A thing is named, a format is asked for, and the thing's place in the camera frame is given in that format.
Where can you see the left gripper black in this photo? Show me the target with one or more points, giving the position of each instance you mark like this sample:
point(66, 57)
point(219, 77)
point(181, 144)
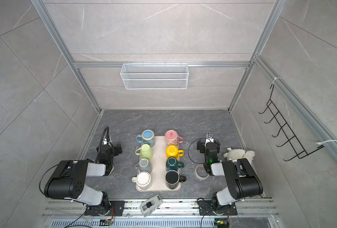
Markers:
point(111, 149)

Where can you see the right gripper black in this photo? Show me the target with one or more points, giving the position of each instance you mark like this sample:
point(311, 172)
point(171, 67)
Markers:
point(207, 145)

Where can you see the light green mug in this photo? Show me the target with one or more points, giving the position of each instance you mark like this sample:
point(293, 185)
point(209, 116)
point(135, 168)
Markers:
point(145, 152)

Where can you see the blue butterfly mug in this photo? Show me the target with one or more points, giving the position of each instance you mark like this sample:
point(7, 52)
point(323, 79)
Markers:
point(147, 137)

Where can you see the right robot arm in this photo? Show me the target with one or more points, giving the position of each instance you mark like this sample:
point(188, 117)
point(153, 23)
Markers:
point(241, 179)

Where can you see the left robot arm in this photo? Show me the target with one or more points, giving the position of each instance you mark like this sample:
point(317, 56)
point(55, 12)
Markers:
point(68, 179)

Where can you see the yellow mug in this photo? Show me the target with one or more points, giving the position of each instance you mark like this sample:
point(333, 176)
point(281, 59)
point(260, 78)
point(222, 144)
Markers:
point(174, 151)

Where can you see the dark green mug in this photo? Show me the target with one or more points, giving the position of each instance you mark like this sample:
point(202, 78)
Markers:
point(173, 164)

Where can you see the grey mug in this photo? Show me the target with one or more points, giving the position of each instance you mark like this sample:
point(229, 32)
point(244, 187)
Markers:
point(145, 166)

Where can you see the white mug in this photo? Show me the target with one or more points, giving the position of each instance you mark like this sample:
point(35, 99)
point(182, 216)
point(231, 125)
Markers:
point(143, 180)

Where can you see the black mug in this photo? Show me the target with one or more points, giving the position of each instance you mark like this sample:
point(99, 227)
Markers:
point(173, 178)

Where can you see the tape roll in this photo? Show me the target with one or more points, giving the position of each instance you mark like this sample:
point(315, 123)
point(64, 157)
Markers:
point(200, 172)

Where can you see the white teddy bear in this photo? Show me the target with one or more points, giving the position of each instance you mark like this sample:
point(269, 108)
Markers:
point(235, 154)

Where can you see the beige plastic tray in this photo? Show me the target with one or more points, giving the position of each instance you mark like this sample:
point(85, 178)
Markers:
point(158, 162)

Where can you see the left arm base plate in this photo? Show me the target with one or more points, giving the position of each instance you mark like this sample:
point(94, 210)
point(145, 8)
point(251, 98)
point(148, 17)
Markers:
point(115, 208)

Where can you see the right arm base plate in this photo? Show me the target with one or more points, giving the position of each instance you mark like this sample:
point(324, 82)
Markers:
point(206, 208)

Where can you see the grey camera box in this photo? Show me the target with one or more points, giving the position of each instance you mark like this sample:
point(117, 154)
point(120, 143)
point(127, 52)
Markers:
point(150, 205)

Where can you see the white wire mesh basket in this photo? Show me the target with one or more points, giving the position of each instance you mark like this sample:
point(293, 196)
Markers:
point(144, 76)

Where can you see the black wire hook rack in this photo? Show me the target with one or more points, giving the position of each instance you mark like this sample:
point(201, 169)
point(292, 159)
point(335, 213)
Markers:
point(285, 129)

